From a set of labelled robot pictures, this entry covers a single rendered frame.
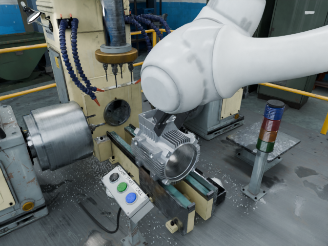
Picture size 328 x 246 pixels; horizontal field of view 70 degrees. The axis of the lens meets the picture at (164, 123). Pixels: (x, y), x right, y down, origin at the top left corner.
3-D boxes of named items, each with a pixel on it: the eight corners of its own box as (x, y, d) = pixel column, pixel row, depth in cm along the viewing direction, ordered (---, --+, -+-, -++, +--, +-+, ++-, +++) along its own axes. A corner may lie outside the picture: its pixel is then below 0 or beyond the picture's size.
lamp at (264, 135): (255, 136, 88) (257, 126, 85) (264, 132, 91) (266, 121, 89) (269, 144, 83) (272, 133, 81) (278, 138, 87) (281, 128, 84)
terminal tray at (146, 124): (138, 131, 92) (137, 114, 89) (160, 122, 98) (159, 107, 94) (156, 144, 84) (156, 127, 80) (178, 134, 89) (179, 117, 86)
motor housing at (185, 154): (132, 165, 97) (128, 125, 88) (167, 149, 107) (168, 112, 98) (161, 194, 83) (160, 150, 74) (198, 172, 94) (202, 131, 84)
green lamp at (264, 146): (253, 147, 90) (255, 136, 88) (261, 141, 93) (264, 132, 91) (267, 154, 86) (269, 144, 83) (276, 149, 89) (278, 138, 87)
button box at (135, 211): (107, 187, 74) (99, 178, 71) (125, 173, 76) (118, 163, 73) (134, 225, 62) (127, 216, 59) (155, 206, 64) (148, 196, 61)
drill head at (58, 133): (0, 165, 98) (-23, 112, 86) (85, 137, 117) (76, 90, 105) (8, 203, 80) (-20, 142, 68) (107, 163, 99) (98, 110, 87)
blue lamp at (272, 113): (259, 115, 83) (262, 104, 81) (269, 111, 86) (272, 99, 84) (275, 122, 79) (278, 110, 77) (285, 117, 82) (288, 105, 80)
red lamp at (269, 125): (257, 126, 85) (259, 115, 83) (266, 121, 89) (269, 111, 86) (272, 133, 81) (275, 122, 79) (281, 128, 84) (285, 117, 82)
